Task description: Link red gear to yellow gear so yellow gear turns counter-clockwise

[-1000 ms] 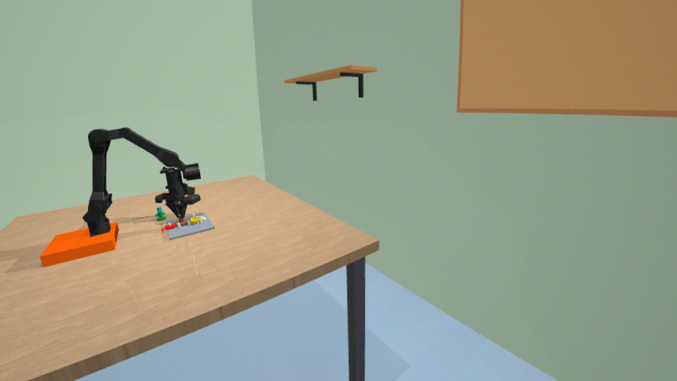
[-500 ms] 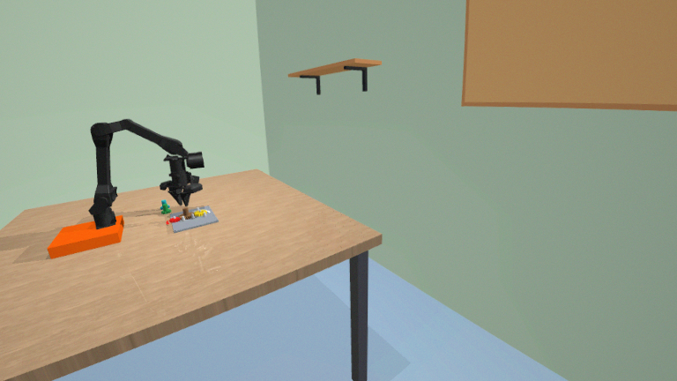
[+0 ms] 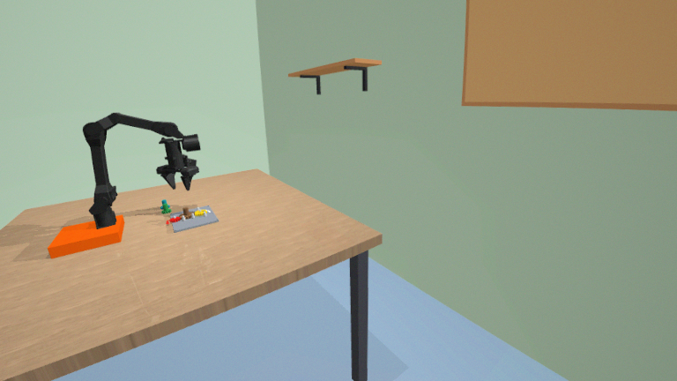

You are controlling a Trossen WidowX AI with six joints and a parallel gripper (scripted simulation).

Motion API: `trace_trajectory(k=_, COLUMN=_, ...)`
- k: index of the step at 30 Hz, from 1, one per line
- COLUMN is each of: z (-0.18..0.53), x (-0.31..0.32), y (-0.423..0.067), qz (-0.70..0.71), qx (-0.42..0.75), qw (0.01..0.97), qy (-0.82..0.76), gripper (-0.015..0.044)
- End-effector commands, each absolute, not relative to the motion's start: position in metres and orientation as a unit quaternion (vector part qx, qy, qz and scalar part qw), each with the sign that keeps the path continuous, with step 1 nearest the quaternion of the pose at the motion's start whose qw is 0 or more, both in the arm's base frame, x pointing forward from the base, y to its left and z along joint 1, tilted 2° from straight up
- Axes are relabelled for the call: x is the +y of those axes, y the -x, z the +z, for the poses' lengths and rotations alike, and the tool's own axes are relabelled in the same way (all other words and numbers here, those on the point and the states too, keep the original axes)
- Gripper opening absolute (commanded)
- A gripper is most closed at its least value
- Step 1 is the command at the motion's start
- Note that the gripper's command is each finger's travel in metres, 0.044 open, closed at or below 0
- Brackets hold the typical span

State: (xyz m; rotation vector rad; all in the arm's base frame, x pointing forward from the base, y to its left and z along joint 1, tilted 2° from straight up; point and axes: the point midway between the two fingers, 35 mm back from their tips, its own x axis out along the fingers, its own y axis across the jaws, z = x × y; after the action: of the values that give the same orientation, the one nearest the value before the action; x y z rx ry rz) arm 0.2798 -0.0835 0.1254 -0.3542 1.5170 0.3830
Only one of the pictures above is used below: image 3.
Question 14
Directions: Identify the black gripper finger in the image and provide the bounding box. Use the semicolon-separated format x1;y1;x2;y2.
180;175;194;191
160;172;176;190

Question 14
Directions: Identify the brown gear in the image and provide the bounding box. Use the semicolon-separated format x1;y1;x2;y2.
179;207;194;220

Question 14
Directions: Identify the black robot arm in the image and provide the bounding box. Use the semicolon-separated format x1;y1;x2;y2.
83;113;200;229

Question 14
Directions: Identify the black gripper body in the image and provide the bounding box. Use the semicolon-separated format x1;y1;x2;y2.
156;153;199;176

